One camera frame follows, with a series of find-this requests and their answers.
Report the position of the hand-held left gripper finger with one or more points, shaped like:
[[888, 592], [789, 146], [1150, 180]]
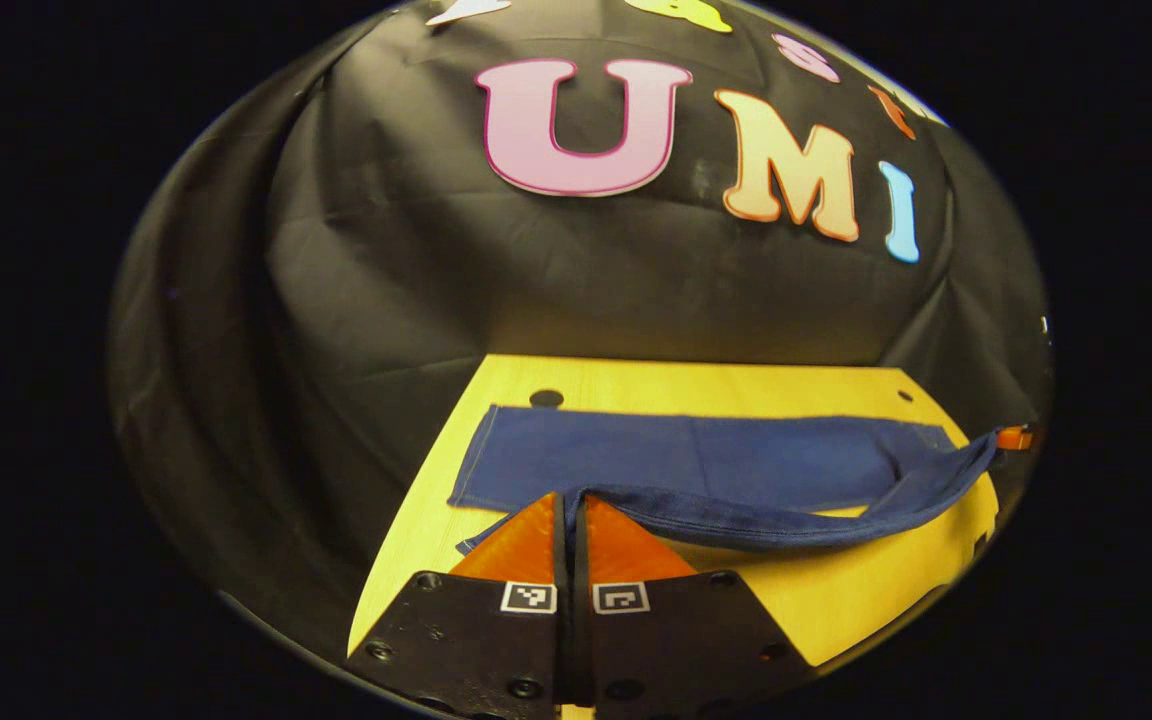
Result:
[[562, 640], [581, 640]]

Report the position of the blue denim jeans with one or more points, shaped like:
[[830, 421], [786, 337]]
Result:
[[696, 455]]

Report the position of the black backdrop cloth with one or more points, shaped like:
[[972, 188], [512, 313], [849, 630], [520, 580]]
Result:
[[436, 280]]

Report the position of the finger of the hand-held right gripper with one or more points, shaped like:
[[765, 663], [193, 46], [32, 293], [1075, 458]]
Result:
[[1014, 437]]

